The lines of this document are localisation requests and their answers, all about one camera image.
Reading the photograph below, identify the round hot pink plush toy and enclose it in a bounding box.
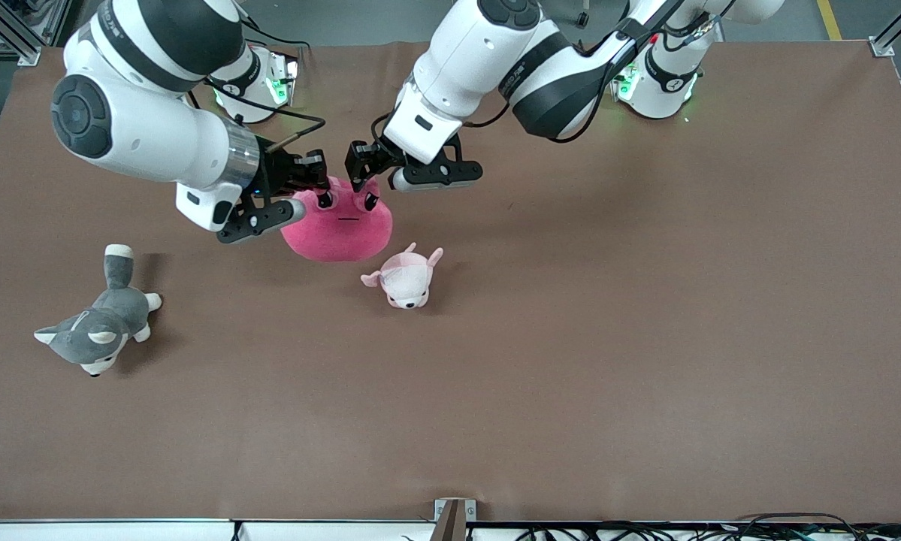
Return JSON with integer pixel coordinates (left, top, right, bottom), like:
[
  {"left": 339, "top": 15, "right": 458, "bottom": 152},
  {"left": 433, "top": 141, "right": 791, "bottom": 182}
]
[{"left": 280, "top": 177, "right": 393, "bottom": 263}]

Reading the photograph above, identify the pale pink plush dog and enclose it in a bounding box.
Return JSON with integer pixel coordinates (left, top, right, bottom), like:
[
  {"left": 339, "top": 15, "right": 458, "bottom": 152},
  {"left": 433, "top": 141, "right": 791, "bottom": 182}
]
[{"left": 360, "top": 242, "right": 445, "bottom": 310}]

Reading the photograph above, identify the grey white husky plush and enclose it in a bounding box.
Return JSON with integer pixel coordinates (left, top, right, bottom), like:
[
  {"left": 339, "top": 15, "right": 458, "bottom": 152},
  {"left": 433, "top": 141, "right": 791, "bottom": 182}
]
[{"left": 33, "top": 243, "right": 163, "bottom": 378}]

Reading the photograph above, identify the black right arm base cable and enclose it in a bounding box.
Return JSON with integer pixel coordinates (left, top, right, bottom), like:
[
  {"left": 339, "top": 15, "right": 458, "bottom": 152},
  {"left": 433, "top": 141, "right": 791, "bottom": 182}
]
[{"left": 238, "top": 14, "right": 313, "bottom": 55}]

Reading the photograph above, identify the aluminium frame post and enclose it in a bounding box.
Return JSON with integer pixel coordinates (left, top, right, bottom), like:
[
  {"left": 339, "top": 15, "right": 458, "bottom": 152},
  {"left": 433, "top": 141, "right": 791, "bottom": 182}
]
[
  {"left": 0, "top": 0, "right": 71, "bottom": 67},
  {"left": 867, "top": 0, "right": 901, "bottom": 58}
]

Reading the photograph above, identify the grey metal bracket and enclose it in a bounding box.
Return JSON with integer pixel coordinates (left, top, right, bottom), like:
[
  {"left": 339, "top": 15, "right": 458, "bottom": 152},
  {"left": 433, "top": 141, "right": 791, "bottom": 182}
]
[{"left": 434, "top": 497, "right": 477, "bottom": 522}]

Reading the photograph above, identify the brown camera post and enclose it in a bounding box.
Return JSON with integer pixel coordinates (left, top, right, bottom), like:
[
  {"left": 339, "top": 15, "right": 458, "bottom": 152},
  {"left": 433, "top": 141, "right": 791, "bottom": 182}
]
[{"left": 429, "top": 502, "right": 467, "bottom": 541}]

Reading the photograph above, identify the white table edge rail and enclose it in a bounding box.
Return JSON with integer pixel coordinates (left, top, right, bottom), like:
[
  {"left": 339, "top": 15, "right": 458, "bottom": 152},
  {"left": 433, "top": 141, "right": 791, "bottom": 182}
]
[{"left": 0, "top": 518, "right": 901, "bottom": 541}]

